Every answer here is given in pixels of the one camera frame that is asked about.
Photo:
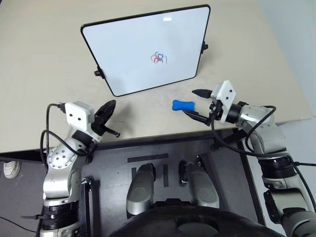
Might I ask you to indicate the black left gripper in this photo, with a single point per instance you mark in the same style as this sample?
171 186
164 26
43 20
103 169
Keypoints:
99 124

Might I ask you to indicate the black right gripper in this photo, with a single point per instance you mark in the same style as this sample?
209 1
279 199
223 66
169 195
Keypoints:
215 109

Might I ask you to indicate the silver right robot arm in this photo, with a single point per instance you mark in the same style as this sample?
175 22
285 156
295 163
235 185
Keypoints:
269 138

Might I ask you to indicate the blue bone-shaped eraser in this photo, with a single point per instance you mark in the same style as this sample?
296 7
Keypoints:
183 104

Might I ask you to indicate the black robot stand platform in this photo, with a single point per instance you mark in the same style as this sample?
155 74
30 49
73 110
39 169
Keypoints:
111 160

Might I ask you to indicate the silver left robot leg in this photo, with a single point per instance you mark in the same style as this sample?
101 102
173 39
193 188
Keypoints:
139 187

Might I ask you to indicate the silver robot leg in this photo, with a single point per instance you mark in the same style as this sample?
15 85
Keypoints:
201 185
139 187

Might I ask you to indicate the black-framed whiteboard with scribble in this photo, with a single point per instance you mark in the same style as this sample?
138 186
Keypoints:
138 49

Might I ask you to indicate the silver right robot leg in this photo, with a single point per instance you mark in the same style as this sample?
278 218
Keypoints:
201 185

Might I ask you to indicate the white shoe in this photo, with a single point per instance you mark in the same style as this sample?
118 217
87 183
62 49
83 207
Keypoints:
11 169

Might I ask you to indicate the dark rounded robot torso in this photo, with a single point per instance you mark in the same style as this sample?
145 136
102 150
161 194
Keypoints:
187 222

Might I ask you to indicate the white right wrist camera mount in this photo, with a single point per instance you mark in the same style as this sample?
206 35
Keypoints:
228 93

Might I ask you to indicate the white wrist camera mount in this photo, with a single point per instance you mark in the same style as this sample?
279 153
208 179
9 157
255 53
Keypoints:
77 112
228 93

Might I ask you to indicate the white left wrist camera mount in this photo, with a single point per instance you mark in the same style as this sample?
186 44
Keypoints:
77 112

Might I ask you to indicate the black aluminium profile post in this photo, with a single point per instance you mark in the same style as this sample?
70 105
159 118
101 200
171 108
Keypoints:
86 205

